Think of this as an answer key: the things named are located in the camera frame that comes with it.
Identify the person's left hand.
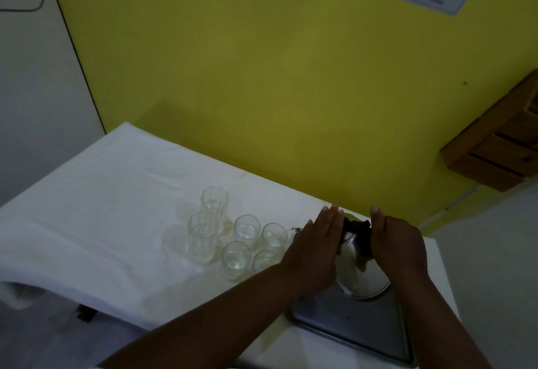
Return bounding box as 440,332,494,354
279,204,345,299

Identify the person's right hand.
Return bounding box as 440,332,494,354
369,206,430,288

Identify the steel kettle with black handle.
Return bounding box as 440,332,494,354
290,212,392,300

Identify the person's left forearm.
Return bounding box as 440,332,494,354
99,270,314,369

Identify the person's right forearm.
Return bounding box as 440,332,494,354
389,274,493,369

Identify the small round drinking glass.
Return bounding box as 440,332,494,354
233,215,261,252
221,241,253,282
261,223,288,257
252,249,281,275

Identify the tall faceted drinking glass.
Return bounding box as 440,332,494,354
187,211,220,265
200,186,230,231

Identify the steel tray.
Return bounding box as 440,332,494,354
284,285,418,368

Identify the white tablecloth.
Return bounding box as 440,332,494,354
0,122,462,369

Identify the white wall conduit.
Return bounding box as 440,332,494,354
416,185,485,230

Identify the wooden wall rack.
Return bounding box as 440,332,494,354
440,69,538,193

